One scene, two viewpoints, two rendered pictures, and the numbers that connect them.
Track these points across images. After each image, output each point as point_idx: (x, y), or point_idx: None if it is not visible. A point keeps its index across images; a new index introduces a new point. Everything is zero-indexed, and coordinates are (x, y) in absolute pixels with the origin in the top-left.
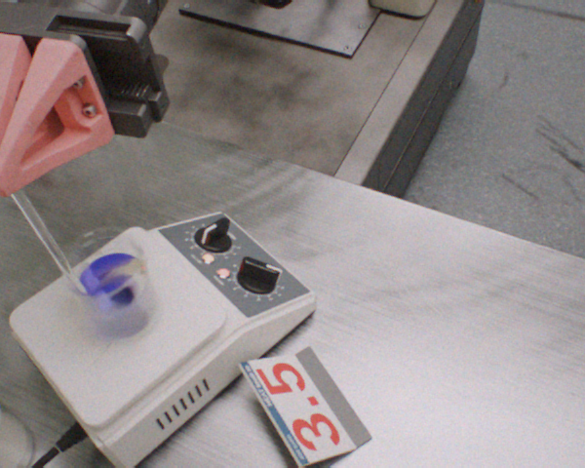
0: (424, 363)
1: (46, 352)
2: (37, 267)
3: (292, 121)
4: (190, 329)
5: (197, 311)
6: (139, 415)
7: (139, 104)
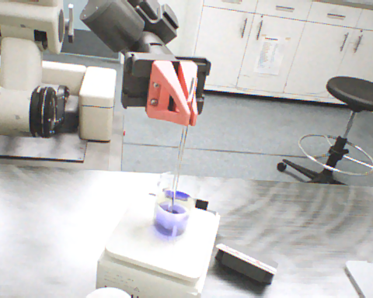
0: (270, 230)
1: (143, 256)
2: (50, 251)
3: None
4: (204, 223)
5: (200, 216)
6: (203, 274)
7: (199, 98)
